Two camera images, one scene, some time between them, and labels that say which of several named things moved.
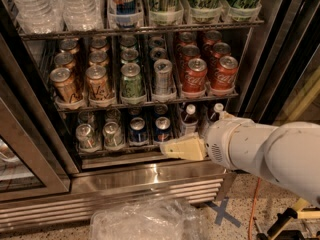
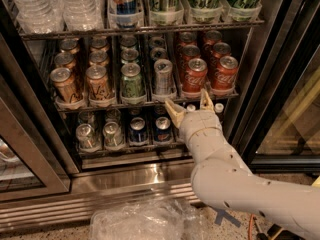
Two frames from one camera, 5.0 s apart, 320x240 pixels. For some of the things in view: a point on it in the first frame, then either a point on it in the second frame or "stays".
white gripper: (217, 140) → (200, 123)
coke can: (187, 39) stays
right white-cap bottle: (214, 117) stays
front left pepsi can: (137, 131) stays
